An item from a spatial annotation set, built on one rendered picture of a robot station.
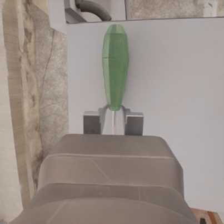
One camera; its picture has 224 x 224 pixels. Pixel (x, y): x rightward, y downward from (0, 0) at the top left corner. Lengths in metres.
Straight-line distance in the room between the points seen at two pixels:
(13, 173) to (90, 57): 1.79
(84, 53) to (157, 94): 0.09
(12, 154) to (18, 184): 0.35
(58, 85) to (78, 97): 1.51
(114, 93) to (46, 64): 1.64
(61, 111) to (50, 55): 0.57
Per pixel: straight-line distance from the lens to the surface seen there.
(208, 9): 1.29
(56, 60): 1.71
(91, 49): 0.18
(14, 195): 2.08
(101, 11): 0.25
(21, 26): 1.77
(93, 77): 0.18
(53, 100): 1.76
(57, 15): 0.21
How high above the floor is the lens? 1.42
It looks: 71 degrees down
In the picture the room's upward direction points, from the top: 128 degrees counter-clockwise
